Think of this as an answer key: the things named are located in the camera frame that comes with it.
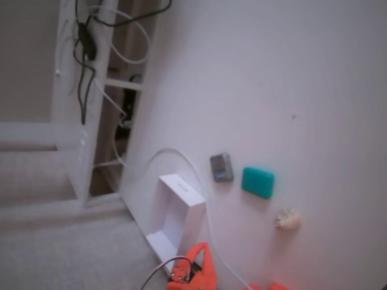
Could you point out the small beige bear figurine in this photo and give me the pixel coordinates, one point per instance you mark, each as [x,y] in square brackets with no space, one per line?
[288,219]

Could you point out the grey metal tin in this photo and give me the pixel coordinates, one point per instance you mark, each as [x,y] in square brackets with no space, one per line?
[222,167]

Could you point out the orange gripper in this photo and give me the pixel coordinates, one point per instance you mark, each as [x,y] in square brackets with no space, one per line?
[202,266]

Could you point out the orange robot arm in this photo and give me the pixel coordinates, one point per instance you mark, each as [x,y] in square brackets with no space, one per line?
[276,286]

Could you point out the white wooden frame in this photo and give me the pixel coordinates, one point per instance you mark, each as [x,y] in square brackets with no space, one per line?
[99,99]

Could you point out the white cardboard box bin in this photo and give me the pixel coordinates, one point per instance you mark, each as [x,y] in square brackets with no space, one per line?
[178,208]

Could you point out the green cube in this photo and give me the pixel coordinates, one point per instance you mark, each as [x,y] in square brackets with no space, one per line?
[258,182]

